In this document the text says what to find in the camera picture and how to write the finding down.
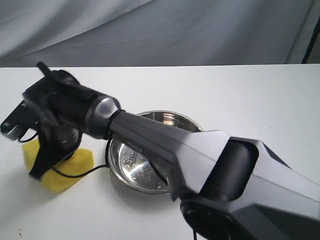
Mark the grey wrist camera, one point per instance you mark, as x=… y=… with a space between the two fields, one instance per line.
x=18 y=122

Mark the black stand pole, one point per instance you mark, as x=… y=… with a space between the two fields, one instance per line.
x=312 y=42

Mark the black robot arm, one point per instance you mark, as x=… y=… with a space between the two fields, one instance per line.
x=230 y=188

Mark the round stainless steel dish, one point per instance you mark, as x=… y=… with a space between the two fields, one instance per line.
x=133 y=169

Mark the yellow sponge block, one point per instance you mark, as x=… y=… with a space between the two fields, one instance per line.
x=81 y=161

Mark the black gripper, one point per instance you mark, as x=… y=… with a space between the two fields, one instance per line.
x=57 y=142

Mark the grey fabric backdrop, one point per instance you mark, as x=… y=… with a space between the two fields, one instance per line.
x=141 y=33

